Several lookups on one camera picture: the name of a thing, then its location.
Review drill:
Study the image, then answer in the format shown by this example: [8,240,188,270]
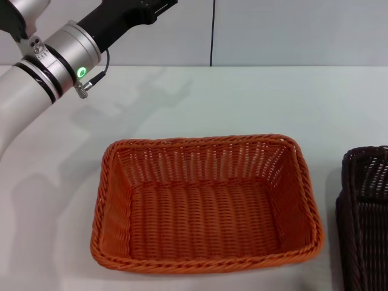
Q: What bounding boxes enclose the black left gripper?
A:
[75,0,178,52]

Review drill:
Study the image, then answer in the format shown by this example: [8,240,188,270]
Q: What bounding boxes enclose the dark brown woven basket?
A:
[335,145,388,291]

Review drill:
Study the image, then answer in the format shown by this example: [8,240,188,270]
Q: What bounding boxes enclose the orange woven wicker basket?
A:
[89,134,324,275]

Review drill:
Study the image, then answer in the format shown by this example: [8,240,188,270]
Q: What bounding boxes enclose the black wrist cable with connector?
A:
[74,48,110,99]

